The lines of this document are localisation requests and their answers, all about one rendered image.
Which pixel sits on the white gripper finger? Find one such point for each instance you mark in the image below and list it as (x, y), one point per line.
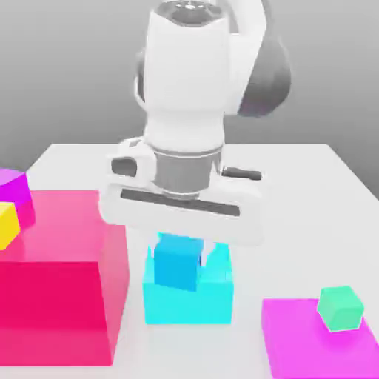
(153, 239)
(209, 247)

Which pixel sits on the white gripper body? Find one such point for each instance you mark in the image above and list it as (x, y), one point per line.
(183, 217)

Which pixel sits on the small blue cube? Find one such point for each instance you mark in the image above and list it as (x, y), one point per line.
(177, 262)

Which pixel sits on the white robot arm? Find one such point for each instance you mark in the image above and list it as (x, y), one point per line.
(185, 88)

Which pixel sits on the small green cube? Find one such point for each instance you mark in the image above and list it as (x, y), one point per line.
(340, 309)

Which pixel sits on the small purple cube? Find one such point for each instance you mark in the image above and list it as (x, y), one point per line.
(16, 189)

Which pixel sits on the small yellow cube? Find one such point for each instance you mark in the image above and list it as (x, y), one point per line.
(7, 225)

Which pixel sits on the large cyan box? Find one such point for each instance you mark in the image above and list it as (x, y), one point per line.
(189, 302)

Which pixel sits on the large pink box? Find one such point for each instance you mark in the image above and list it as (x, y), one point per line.
(59, 296)

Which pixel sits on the large magenta box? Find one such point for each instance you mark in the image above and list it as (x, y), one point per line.
(314, 340)

